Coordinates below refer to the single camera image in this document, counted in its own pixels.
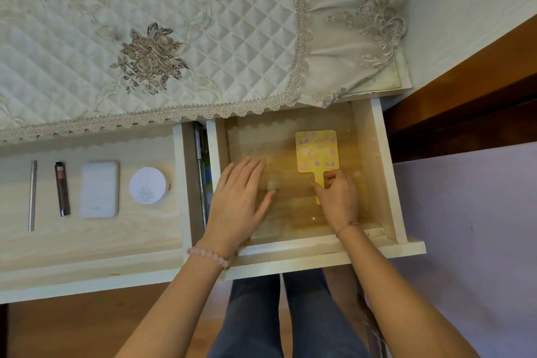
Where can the cream dressing table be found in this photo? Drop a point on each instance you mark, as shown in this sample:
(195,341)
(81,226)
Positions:
(453,26)

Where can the person's right leg in jeans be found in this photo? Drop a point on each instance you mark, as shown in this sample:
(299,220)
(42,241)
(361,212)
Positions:
(323,320)

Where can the wide white drawer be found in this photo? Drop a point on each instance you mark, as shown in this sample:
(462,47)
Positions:
(105,244)

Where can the person's left forearm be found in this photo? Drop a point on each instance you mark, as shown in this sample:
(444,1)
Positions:
(176,311)

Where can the person's left hand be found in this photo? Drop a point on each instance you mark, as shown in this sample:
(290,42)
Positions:
(237,206)

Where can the white round compact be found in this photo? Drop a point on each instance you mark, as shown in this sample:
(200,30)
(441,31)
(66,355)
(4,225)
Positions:
(147,185)

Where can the dark brown wooden trim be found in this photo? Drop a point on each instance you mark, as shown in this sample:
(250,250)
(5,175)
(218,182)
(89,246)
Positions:
(3,328)
(461,110)

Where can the person's right hand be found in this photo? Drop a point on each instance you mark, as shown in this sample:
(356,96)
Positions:
(342,202)

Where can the black lipstick tube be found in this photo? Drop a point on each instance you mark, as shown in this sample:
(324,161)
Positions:
(62,190)

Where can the yellow hand mirror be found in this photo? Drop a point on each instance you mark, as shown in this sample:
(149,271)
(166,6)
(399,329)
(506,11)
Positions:
(315,152)

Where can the person's leg in jeans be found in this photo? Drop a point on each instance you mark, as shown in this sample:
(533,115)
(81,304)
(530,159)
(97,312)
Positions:
(323,320)
(247,320)

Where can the person's right forearm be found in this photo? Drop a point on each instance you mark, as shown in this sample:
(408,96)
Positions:
(402,307)

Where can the person's left leg in jeans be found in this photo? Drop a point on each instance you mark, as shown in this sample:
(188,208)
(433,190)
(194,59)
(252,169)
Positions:
(247,320)

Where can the white power bank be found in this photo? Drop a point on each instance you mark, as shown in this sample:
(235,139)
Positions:
(100,190)

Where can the small white drawer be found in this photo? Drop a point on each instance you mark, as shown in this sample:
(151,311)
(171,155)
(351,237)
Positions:
(260,139)

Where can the quilted lace table cloth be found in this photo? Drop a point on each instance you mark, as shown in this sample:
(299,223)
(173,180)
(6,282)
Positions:
(230,13)

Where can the thin metal straw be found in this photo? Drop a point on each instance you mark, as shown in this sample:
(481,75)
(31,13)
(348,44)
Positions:
(32,198)

